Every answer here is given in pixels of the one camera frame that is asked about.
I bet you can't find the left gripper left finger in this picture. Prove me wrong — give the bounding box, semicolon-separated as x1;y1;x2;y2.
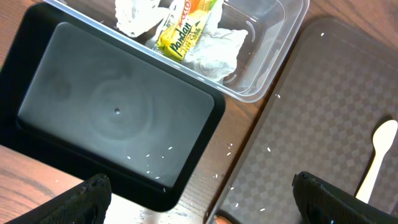
8;174;111;224

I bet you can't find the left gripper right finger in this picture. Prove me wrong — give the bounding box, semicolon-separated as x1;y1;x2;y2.
292;172;397;224

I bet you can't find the yellow plastic spoon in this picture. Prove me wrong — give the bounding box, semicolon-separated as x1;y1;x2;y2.
356;119;397;203

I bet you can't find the white tissue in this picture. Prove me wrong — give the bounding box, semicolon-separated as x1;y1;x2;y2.
181;0;248;82
115;0;169;38

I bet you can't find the yellow green snack wrapper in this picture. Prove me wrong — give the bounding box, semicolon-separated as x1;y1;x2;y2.
153;0;216;61

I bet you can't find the clear plastic waste bin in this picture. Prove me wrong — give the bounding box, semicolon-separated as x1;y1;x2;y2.
49;0;310;103

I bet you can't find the dark brown serving tray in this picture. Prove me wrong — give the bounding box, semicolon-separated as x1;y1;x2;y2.
212;18;397;223

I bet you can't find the orange carrot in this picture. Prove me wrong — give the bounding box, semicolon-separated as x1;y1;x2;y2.
214;215;232;224

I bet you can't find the black plastic bin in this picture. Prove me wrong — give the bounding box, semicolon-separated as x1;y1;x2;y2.
1;2;226;212

